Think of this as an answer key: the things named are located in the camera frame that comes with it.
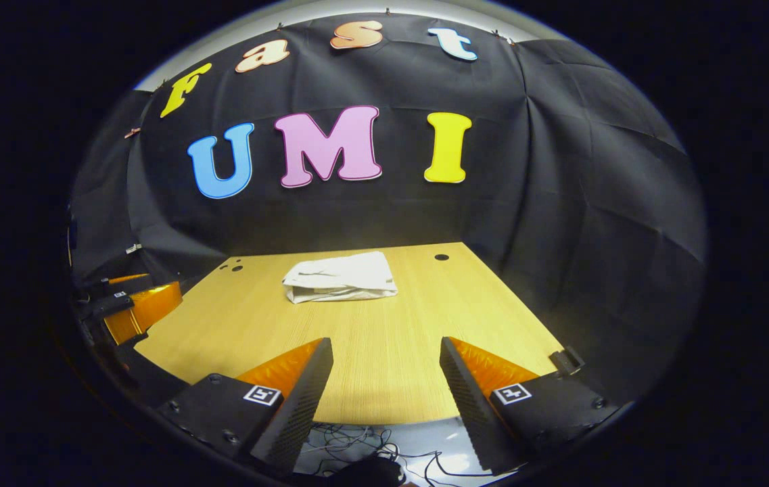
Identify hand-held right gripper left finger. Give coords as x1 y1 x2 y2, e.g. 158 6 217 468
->
156 338 334 474

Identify black backdrop cloth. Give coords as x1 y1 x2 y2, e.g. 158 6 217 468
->
68 12 708 407

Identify dark round object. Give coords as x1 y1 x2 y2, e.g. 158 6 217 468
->
327 456 406 487

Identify white jeans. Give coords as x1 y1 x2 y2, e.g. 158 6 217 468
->
282 251 399 304

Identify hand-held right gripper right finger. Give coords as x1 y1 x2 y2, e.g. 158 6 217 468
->
440 337 622 476

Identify tangle of black floor cables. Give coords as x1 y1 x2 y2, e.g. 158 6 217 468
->
300 421 486 487

